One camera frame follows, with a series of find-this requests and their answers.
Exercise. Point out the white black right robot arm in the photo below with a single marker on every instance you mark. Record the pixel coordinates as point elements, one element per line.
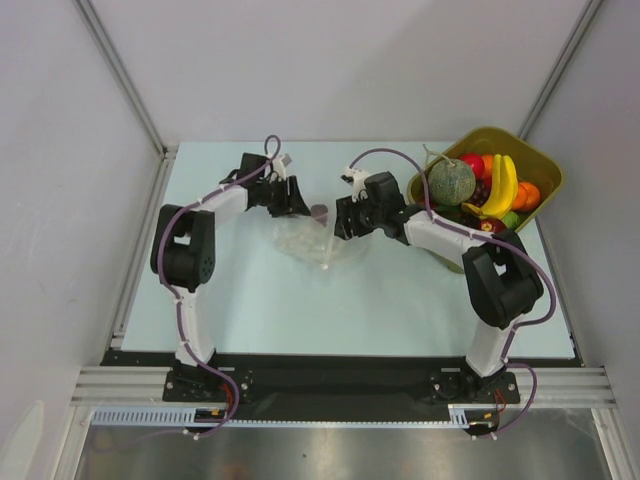
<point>501,282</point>

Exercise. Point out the left aluminium corner post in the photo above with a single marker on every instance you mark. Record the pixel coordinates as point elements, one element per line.
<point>112,58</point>

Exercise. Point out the aluminium corner post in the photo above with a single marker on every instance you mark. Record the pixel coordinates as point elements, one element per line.
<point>578,34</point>
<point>112,58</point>

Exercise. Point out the olive green plastic bin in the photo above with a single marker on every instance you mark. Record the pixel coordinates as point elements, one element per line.
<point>488,178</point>

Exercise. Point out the white slotted cable duct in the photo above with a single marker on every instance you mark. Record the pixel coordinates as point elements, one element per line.
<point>289,412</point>

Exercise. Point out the right aluminium corner post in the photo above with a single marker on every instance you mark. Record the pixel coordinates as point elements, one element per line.
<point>578,34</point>

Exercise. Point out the clear zip top bag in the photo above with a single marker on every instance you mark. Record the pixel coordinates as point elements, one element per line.
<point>314,243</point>

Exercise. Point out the red fake apple in bin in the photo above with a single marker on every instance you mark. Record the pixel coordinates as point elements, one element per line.
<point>475,162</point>

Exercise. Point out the orange fake orange rear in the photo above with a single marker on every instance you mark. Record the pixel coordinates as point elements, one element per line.
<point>488,161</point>

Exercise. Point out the orange fake tangerine right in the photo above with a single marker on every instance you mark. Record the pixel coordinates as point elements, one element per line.
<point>533,197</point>

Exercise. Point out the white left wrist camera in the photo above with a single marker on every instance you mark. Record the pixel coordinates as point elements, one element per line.
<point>279,166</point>

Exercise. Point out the yellow fake banana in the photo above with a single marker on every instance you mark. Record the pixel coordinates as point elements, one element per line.
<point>504,186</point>

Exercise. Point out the dark red fake apple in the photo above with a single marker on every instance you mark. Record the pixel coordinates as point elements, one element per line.
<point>492,225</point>

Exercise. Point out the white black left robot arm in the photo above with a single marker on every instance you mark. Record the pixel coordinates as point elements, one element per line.
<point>183,254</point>

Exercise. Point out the orange fake tangerine front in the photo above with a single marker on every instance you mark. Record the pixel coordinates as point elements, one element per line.
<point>520,201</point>

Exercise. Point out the aluminium front frame rail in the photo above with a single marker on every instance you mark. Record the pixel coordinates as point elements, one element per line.
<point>546,387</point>

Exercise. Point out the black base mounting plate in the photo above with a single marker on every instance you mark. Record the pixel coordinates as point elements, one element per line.
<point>225,363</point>

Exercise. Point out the green fake lime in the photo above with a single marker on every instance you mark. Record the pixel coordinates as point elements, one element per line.
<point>512,220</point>

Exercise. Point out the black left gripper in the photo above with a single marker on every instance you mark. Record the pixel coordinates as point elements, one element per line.
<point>288,195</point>

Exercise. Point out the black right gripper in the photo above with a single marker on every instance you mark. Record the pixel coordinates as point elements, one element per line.
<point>355,215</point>

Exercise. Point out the purple fake grape bunch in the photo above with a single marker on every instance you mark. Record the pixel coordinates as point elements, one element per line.
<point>481,194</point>

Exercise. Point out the orange fake tangerine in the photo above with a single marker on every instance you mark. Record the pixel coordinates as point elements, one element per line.
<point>533,197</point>
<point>520,201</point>

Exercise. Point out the green netted fake melon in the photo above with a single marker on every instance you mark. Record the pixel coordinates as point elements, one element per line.
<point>450,181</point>

